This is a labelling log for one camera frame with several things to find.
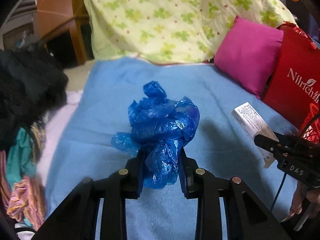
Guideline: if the blue plastic bag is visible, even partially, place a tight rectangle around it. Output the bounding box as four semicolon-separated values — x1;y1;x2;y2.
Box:
111;81;200;189

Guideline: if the white long medicine box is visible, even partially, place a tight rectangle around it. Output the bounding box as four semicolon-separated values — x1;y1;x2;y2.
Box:
231;101;280;169

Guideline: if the person right hand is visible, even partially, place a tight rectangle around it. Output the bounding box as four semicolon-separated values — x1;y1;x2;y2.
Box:
288;180;320;217

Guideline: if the red plastic mesh basket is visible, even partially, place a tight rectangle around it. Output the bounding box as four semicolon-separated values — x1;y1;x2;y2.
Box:
298;103;319;144

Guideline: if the light blue towel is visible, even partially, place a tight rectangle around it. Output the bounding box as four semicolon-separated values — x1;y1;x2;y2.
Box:
44;57;299;240

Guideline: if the red Nilrich paper bag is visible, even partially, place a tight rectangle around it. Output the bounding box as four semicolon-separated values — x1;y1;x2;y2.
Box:
263;29;319;128

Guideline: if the magenta pillow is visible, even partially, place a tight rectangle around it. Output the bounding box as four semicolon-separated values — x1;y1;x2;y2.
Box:
214;16;284;98

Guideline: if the red plastic bag behind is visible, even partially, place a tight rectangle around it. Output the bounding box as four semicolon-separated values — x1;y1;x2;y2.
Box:
277;22;319;49

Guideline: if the black clothes pile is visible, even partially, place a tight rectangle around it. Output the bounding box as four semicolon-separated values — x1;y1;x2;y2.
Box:
1;44;68;150

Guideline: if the green clover quilt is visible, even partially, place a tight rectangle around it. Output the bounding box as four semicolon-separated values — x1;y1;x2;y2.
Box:
84;0;295;64

